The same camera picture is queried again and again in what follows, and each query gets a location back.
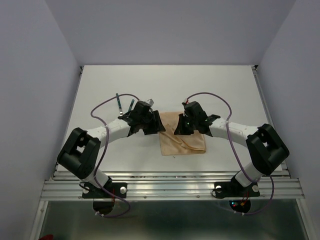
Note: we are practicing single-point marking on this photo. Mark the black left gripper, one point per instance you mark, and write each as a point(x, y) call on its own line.
point(156, 126)

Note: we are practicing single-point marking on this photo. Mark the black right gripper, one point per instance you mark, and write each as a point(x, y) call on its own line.
point(180, 130)

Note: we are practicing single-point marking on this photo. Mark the beige cloth napkin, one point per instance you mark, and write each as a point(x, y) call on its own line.
point(176, 145)

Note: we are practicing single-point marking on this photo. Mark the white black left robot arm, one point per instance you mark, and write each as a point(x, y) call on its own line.
point(79, 154)

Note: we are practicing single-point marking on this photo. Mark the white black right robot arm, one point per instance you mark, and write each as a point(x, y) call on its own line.
point(266, 149)

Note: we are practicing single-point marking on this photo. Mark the red object at bottom edge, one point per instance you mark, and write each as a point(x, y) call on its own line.
point(47, 237)

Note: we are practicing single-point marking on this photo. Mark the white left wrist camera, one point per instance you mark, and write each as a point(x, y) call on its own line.
point(150, 102)

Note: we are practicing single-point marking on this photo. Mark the green handled knife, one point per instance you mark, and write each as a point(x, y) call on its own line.
point(131, 105)

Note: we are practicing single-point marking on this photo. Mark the green handled fork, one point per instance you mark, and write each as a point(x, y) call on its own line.
point(119, 104)

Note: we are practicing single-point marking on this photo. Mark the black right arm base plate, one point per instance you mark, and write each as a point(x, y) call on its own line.
point(230, 189)

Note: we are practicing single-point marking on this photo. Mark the aluminium mounting rail frame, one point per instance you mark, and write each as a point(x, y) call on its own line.
point(178, 203)

